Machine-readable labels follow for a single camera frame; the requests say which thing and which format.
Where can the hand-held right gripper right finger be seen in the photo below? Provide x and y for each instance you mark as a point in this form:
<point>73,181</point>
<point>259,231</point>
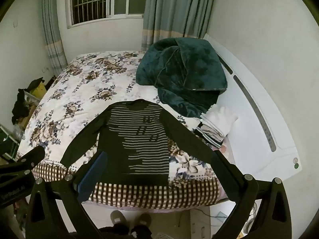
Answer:
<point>225,176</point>

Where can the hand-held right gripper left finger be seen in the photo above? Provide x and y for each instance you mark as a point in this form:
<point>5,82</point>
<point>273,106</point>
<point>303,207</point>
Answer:
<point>94,170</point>

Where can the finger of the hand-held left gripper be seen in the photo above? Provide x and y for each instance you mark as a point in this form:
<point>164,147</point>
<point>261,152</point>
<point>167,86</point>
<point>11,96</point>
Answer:
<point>32,155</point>

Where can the dark striped sweater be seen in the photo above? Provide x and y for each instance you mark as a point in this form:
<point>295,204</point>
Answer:
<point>142,142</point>

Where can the green rack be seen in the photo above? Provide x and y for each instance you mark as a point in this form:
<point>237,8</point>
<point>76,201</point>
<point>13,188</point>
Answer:
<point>7,142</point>

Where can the striped folded cloth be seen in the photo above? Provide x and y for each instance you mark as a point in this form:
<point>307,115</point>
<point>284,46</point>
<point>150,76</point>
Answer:
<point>209,137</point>

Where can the dark cloth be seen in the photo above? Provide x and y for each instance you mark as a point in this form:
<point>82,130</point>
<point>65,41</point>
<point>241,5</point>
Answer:
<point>20,104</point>

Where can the grey shoe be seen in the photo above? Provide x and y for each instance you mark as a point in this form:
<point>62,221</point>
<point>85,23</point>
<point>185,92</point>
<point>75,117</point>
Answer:
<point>118,217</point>
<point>144,219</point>

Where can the white crate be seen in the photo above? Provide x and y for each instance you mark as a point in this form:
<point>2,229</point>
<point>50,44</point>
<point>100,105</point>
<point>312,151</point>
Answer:
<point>31,99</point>

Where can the white folded cloth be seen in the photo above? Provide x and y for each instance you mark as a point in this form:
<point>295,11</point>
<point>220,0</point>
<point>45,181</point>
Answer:
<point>221,119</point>

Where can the yellow box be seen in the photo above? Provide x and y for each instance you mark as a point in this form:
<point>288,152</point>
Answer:
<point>39,92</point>

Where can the person's dark pants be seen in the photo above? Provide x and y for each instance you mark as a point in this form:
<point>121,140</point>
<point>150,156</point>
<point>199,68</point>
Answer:
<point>124,231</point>

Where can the floral bedspread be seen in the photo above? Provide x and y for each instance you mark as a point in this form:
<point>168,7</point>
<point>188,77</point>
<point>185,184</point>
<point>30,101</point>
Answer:
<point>82,89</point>

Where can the white headboard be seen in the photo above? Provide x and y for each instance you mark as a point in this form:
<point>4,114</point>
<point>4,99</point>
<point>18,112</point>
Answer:
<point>256,99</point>

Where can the teal plush blanket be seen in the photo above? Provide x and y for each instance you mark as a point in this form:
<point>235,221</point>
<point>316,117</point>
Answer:
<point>182,74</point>

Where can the grey-green curtain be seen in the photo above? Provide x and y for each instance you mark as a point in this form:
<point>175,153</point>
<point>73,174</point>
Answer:
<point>174,10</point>
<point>52,25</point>

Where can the barred window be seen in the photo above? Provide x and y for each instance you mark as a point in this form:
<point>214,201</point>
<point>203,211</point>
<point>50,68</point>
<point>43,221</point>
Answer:
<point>99,0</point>

